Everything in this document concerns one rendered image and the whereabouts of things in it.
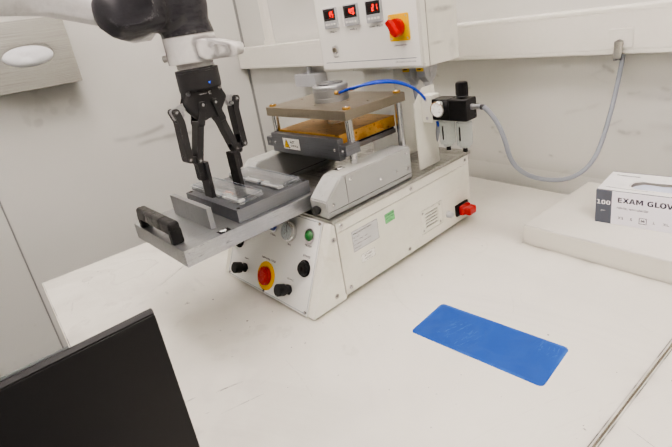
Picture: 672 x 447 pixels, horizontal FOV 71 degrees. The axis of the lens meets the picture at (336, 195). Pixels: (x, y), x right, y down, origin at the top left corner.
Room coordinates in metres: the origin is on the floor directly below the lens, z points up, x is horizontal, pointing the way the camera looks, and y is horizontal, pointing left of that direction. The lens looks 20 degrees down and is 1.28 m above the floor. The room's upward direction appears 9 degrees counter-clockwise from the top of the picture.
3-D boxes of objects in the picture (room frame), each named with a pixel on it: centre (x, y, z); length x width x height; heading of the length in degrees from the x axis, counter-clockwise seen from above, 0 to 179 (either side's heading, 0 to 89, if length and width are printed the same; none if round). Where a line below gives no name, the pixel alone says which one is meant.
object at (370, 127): (1.06, -0.03, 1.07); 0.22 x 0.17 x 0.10; 39
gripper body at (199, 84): (0.87, 0.21, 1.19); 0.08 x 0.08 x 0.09
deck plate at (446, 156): (1.09, -0.05, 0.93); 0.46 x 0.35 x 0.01; 129
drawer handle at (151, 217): (0.78, 0.32, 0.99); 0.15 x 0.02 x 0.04; 39
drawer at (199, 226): (0.87, 0.21, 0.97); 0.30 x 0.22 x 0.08; 129
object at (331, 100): (1.07, -0.06, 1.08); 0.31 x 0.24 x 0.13; 39
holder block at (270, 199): (0.90, 0.17, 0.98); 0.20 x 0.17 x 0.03; 39
